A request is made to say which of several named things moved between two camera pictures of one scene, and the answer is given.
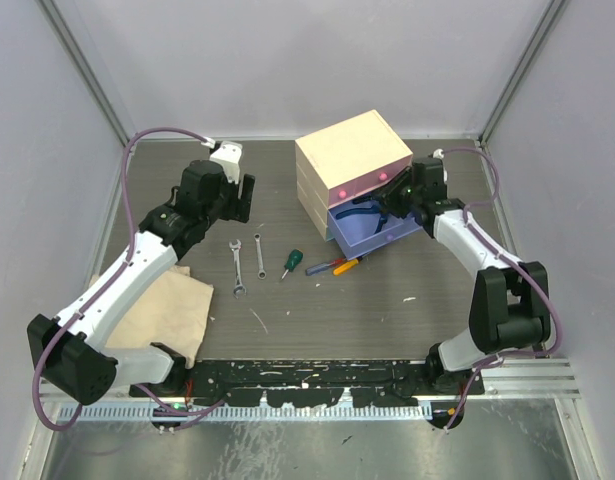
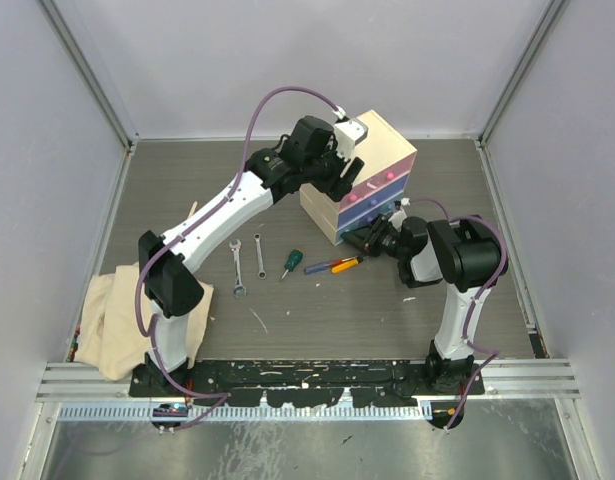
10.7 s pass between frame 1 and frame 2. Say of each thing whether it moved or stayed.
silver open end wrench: stayed
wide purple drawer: moved
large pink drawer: stayed
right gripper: moved
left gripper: moved
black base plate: stayed
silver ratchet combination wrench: stayed
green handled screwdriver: stayed
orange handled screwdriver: stayed
